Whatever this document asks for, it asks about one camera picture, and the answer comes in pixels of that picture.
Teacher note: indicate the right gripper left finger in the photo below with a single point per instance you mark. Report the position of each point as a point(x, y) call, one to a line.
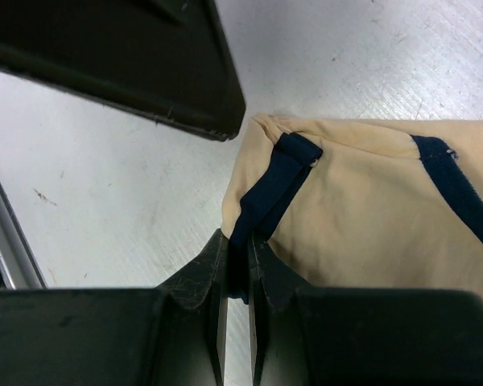
point(190, 344)

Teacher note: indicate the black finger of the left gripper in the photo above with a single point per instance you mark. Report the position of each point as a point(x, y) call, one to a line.
point(167, 61)

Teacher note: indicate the beige underwear with navy trim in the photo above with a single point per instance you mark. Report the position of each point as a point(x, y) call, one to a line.
point(363, 203)

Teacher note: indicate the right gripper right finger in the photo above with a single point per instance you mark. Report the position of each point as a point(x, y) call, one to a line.
point(276, 337)

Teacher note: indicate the aluminium rail frame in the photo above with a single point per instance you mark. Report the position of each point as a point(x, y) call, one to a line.
point(18, 267)

